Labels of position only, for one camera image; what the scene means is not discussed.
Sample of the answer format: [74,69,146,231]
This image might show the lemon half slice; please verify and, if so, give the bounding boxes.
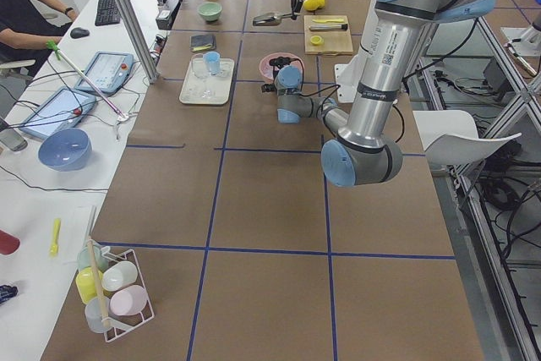
[309,35,325,46]

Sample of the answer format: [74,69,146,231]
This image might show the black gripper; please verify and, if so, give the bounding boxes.
[269,56,297,79]

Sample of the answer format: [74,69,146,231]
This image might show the seated person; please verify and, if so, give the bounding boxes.
[1,0,78,76]

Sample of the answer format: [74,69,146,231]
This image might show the white cup in rack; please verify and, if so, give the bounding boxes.
[101,260,138,292]

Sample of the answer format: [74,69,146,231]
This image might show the black keyboard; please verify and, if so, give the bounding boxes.
[95,0,121,26]

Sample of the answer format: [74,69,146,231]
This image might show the pink bowl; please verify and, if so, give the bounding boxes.
[259,52,303,83]

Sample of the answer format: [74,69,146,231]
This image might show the white wire cup rack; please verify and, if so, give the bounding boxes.
[85,239,155,343]

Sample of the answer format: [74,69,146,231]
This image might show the clear wine glass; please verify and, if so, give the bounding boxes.
[190,53,214,100]

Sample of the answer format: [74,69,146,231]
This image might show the steel ice scoop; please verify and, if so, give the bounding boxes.
[252,12,298,27]

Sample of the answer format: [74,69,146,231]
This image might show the aluminium frame post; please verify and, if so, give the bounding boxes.
[115,0,159,84]

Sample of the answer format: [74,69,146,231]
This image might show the steel rod tool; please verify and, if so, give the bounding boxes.
[309,24,348,32]

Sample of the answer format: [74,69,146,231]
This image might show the blue bowl on desk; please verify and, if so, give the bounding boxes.
[38,128,92,172]

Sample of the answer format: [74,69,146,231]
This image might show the black computer mouse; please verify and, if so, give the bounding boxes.
[70,27,90,39]

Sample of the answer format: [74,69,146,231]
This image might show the pink cup in rack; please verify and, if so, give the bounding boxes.
[110,285,148,316]

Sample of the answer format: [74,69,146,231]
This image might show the yellow spoon on desk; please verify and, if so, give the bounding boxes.
[49,218,61,257]

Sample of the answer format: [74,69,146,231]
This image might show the white bear tray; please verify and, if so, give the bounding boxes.
[179,57,235,106]

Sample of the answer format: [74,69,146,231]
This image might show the folded grey yellow cloth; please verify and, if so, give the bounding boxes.
[190,34,216,52]

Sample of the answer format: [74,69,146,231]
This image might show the light blue plastic cup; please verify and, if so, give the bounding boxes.
[203,51,221,75]

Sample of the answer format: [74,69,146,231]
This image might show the white chair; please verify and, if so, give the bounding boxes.
[413,110,522,165]

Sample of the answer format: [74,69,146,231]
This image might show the bamboo cutting board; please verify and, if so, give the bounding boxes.
[303,14,353,55]

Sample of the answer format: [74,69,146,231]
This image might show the teach pendant tablet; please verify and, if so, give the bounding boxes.
[19,87,96,139]
[84,52,134,96]

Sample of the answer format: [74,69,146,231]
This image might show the yellow cup in rack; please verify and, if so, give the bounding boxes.
[75,267,97,304]

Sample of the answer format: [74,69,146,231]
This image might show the green ceramic bowl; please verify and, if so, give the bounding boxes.
[198,2,222,23]

